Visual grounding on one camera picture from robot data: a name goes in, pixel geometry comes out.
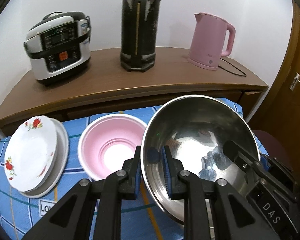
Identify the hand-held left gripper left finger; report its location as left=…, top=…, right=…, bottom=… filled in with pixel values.
left=22, top=145, right=143, bottom=240

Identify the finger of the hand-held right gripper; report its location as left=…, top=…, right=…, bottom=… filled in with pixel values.
left=260, top=153, right=297, bottom=193
left=224, top=140, right=297, bottom=203

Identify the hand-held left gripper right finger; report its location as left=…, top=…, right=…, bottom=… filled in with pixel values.
left=162, top=145, right=278, bottom=240

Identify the pink plastic bowl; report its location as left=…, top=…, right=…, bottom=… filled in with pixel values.
left=78, top=114, right=147, bottom=181

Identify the stainless steel bowl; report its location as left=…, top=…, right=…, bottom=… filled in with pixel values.
left=141, top=94, right=262, bottom=225

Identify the white plate with red flowers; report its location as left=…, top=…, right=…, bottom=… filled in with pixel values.
left=4, top=115, right=58, bottom=193

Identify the dark maroon chair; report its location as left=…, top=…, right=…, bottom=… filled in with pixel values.
left=252, top=129, right=287, bottom=157

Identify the brown wooden sideboard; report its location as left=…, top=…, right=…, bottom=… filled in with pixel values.
left=0, top=46, right=269, bottom=140

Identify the brown wooden door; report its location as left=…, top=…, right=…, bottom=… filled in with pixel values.
left=265, top=2, right=300, bottom=140

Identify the pink electric kettle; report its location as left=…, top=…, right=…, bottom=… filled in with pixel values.
left=187, top=12, right=236, bottom=71

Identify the blue checked cloth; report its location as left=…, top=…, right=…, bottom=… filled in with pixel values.
left=0, top=97, right=245, bottom=240

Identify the tall black thermos flask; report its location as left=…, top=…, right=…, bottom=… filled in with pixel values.
left=120, top=0, right=163, bottom=72

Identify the white and black rice cooker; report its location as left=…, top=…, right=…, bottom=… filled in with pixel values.
left=24, top=11, right=92, bottom=86

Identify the black kettle power cable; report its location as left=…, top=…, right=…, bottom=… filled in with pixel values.
left=219, top=58, right=247, bottom=77

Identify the metal door handle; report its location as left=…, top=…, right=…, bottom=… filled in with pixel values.
left=290, top=72, right=300, bottom=90

